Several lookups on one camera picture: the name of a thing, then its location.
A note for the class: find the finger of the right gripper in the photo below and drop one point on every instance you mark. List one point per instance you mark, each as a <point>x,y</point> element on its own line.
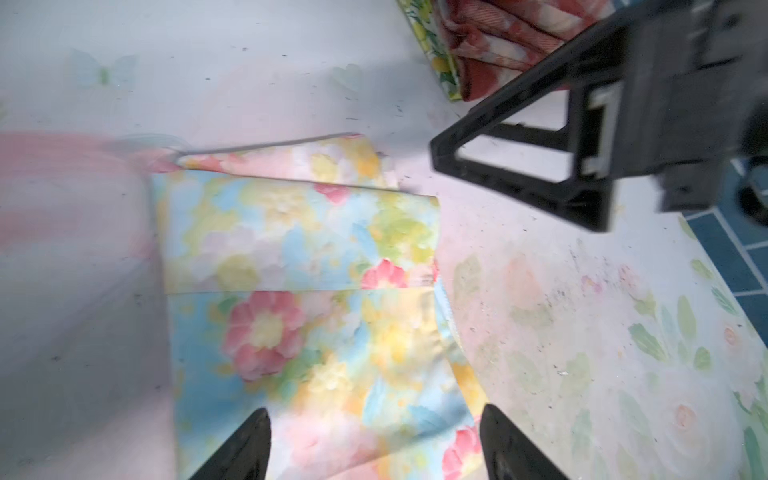
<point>590,67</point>
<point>582,200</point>

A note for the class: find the lemon print skirt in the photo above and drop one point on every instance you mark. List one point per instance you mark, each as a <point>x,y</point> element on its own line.
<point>425,26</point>

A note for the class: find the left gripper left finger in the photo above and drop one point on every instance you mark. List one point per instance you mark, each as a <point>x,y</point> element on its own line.
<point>244,455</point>

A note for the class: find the pastel floral skirt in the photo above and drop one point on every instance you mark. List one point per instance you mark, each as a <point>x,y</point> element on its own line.
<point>302,281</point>

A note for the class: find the red patterned skirt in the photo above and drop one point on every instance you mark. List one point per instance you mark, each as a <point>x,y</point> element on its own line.
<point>492,42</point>

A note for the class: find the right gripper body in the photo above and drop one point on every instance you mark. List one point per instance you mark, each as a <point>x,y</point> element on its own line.
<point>694,95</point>

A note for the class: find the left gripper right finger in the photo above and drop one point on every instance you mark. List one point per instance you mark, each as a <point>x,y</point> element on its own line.
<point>509,454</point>

